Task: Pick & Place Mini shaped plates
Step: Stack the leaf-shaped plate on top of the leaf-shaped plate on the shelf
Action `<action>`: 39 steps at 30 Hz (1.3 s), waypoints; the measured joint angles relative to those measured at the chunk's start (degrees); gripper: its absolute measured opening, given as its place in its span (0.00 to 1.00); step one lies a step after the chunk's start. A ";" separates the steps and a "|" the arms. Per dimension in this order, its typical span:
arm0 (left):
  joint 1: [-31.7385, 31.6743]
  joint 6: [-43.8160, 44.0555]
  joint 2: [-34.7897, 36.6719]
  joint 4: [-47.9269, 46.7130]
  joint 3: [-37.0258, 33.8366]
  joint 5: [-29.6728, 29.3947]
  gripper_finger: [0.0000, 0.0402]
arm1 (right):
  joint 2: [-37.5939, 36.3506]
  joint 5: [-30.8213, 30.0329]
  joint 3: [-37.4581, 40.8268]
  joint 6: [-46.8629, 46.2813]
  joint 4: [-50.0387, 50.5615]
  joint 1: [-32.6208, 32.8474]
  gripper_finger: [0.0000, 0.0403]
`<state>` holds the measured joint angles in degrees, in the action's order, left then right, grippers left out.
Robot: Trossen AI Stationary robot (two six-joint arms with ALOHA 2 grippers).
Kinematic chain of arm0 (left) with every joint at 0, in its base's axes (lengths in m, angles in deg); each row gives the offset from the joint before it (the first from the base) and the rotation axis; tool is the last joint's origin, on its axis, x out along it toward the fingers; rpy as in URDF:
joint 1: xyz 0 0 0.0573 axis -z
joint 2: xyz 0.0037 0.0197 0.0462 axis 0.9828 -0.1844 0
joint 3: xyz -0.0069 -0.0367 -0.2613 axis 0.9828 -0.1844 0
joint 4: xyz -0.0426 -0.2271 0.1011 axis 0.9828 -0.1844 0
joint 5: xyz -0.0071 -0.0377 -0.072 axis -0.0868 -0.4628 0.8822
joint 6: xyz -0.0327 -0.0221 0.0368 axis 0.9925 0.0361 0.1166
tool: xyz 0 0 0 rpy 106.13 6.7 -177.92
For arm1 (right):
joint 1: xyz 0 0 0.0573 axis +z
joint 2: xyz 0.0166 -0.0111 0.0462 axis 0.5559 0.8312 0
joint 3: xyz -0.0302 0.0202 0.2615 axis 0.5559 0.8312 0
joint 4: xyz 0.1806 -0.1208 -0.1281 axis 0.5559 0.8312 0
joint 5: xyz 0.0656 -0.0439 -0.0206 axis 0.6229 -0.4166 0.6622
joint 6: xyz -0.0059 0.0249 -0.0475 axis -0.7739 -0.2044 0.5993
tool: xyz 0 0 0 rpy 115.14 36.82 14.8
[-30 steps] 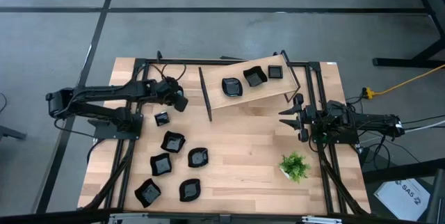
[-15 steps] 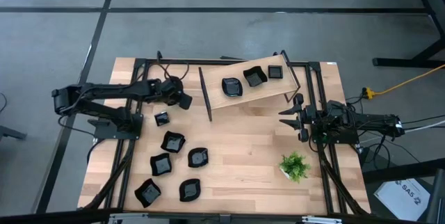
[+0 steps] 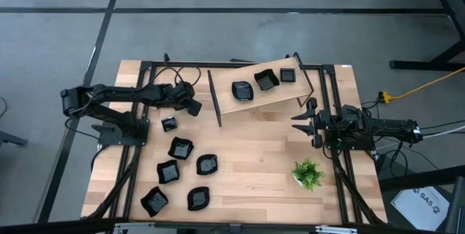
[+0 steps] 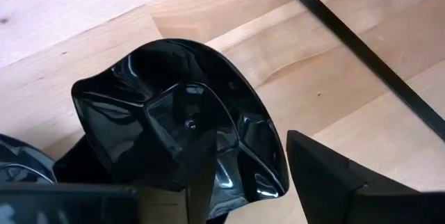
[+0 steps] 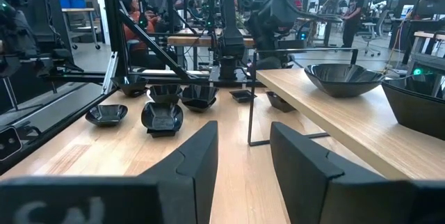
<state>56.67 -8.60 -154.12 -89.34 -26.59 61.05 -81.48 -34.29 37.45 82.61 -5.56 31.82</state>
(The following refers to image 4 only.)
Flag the black glossy wavy-edged plate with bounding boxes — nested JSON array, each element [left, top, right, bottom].
[[70, 37, 290, 220], [0, 132, 57, 185]]

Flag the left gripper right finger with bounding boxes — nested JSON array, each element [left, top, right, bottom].
[[286, 129, 406, 224]]

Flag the wooden shelf black frame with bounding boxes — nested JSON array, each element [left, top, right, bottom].
[[280, 0, 445, 142]]

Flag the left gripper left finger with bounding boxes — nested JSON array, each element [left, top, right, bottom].
[[137, 129, 217, 224]]

